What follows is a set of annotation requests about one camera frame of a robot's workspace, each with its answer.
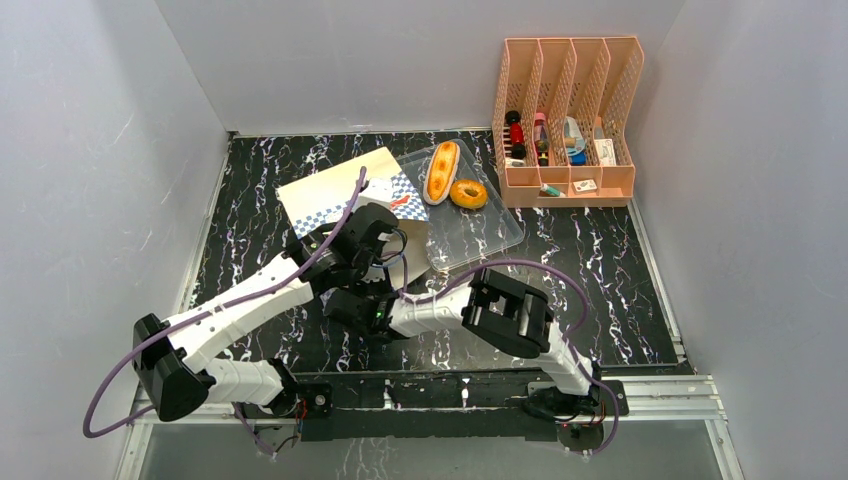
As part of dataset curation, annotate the yellow fake bread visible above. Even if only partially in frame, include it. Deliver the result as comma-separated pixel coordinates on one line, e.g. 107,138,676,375
422,141,460,206

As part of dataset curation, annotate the clear plastic tray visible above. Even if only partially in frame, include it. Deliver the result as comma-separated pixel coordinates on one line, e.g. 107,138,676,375
394,139,526,273

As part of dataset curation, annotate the blue tape roll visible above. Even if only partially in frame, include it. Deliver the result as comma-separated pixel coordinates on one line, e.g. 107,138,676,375
563,116,587,166

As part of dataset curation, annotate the small white card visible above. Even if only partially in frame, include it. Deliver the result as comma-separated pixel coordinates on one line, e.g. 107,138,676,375
572,179,598,195

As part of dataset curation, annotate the red black dumbbell toy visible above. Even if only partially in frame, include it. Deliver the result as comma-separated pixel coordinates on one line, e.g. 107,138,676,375
505,110,527,160

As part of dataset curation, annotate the white small box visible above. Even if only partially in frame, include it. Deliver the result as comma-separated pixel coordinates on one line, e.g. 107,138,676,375
593,116,617,167

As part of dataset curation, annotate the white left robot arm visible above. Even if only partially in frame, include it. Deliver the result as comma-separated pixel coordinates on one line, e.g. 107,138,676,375
132,203,399,422

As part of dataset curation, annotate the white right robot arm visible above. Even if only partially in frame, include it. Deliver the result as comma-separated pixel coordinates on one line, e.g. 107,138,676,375
324,269,603,419

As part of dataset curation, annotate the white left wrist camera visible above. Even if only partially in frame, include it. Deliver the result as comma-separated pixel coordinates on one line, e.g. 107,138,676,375
359,178,394,210

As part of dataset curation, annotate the aluminium front rail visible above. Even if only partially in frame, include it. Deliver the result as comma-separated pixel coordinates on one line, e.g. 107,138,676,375
127,374,729,427

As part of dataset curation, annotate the peach desk file organizer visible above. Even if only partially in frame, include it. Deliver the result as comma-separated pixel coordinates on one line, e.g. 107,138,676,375
492,36,645,208

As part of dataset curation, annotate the round yellow fake bun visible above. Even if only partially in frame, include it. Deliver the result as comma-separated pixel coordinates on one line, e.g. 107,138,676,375
449,179,489,210

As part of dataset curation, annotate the red pink bottle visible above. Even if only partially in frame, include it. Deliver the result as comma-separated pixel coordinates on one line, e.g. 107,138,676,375
533,112,550,167

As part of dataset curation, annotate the green tipped tube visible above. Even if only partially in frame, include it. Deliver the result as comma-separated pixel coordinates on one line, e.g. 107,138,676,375
539,183,568,198

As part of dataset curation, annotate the checkered paper bread bag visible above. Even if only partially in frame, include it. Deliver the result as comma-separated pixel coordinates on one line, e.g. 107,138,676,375
277,147,431,287

